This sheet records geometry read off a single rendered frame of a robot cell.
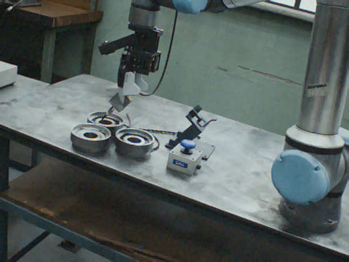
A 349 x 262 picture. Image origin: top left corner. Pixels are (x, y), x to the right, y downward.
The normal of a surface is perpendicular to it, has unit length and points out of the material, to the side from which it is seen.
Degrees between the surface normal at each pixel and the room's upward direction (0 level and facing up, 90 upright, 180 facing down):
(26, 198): 0
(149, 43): 90
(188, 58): 90
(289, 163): 98
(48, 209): 0
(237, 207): 0
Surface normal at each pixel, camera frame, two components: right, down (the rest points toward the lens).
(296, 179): -0.63, 0.31
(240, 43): -0.37, 0.29
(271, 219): 0.19, -0.91
